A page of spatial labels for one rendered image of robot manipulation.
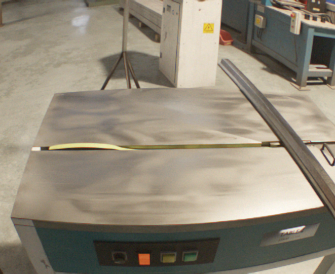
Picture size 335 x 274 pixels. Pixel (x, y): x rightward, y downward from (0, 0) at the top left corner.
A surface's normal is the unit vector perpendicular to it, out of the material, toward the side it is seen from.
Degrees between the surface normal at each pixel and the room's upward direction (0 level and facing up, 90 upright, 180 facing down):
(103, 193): 0
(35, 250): 90
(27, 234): 90
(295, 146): 75
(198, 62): 90
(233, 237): 90
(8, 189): 0
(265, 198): 0
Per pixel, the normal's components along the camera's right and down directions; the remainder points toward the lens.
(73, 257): 0.12, 0.55
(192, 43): 0.35, 0.53
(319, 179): -0.93, -0.14
